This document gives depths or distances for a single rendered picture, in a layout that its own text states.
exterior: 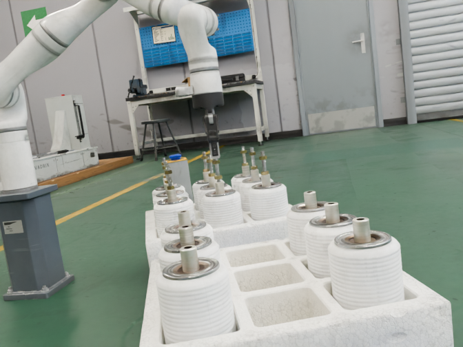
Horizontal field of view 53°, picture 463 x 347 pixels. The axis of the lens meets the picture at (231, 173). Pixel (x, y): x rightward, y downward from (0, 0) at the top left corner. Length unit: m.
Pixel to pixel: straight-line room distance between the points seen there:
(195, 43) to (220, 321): 0.69
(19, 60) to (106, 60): 5.45
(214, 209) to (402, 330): 0.60
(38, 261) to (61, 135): 3.39
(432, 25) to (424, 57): 0.37
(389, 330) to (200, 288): 0.24
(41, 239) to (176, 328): 0.87
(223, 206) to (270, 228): 0.12
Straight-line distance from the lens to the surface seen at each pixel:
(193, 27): 1.10
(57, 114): 4.87
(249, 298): 0.70
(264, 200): 1.13
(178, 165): 1.50
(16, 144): 1.42
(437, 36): 6.19
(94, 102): 6.89
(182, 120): 6.40
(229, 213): 1.11
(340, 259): 0.64
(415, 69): 6.12
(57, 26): 1.34
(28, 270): 1.45
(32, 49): 1.36
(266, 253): 0.94
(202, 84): 1.10
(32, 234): 1.42
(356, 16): 6.17
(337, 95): 6.08
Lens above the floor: 0.45
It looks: 8 degrees down
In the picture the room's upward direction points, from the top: 8 degrees counter-clockwise
